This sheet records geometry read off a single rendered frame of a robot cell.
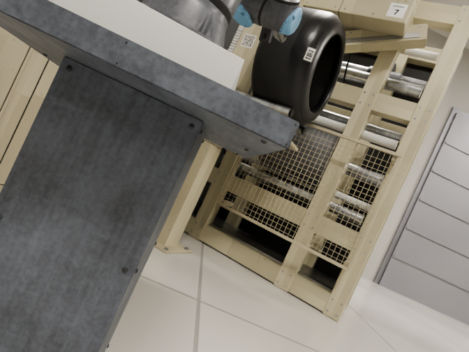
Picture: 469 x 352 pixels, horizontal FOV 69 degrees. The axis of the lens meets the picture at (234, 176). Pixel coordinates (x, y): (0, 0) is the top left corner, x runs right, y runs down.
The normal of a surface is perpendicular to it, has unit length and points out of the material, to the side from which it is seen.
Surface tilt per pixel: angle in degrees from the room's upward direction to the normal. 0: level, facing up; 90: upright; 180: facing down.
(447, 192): 90
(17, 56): 90
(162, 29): 90
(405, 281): 90
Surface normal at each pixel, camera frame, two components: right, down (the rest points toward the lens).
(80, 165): 0.07, 0.03
